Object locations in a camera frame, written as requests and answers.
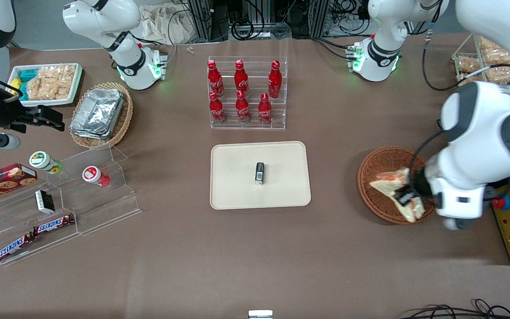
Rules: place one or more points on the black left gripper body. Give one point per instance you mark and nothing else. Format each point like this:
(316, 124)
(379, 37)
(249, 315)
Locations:
(419, 183)

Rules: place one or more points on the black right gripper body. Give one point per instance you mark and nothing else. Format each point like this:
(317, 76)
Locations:
(8, 114)

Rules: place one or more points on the triangle sandwich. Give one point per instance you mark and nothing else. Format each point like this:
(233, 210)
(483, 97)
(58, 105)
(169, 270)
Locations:
(388, 182)

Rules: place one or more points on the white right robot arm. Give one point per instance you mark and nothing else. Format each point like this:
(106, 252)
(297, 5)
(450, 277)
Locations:
(126, 57)

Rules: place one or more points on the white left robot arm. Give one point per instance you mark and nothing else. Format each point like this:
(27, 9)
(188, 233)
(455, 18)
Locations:
(481, 124)

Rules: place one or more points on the brown round wicker basket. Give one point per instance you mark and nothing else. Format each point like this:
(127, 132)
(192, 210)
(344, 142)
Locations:
(370, 199)

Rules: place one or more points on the white rectangular snack tray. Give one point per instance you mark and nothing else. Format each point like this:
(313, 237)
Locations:
(78, 77)

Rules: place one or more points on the aluminium foil tray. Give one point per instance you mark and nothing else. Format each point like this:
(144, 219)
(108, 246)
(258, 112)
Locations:
(98, 113)

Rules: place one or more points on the light oval wicker basket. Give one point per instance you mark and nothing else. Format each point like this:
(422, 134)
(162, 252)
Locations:
(124, 119)

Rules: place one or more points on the cream plastic tray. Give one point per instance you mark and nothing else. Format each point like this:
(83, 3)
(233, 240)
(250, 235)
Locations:
(237, 177)

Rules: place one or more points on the clear bag rice crackers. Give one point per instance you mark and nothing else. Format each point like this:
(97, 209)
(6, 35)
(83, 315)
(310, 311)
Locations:
(51, 83)

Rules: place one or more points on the yellow snack packet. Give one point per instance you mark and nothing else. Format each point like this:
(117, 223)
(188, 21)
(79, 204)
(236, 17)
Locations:
(14, 85)

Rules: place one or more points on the green lidded cup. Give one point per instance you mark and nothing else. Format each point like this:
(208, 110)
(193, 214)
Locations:
(42, 161)

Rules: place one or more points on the teal snack packet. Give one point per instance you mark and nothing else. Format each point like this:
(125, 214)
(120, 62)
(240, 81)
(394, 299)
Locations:
(28, 75)

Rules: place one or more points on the red cookie box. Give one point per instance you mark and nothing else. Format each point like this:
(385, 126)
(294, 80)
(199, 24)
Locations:
(2, 181)

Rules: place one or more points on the red lidded cup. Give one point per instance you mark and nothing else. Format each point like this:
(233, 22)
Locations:
(93, 175)

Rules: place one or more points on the small black box white side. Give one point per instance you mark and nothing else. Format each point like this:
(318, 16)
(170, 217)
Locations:
(44, 201)

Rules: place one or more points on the Snickers bar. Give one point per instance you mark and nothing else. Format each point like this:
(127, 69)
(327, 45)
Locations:
(13, 247)
(53, 224)

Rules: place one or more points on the clear acrylic step shelf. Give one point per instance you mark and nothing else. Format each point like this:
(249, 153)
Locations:
(104, 208)

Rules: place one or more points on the beige cloth bag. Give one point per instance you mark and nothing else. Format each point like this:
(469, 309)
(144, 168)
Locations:
(162, 24)

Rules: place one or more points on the small black box white label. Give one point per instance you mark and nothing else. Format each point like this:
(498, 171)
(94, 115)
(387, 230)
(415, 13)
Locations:
(260, 173)

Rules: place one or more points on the red cola bottle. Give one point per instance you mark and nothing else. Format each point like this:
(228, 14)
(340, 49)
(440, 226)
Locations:
(241, 79)
(264, 111)
(275, 80)
(215, 79)
(242, 110)
(217, 110)

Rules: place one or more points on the clear acrylic bottle rack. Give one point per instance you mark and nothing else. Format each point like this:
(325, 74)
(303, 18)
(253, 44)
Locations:
(255, 126)

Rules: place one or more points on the small silver white device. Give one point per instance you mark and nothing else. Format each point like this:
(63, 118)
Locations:
(260, 314)

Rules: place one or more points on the aluminium frame post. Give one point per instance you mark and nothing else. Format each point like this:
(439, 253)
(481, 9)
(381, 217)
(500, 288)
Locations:
(206, 20)
(318, 17)

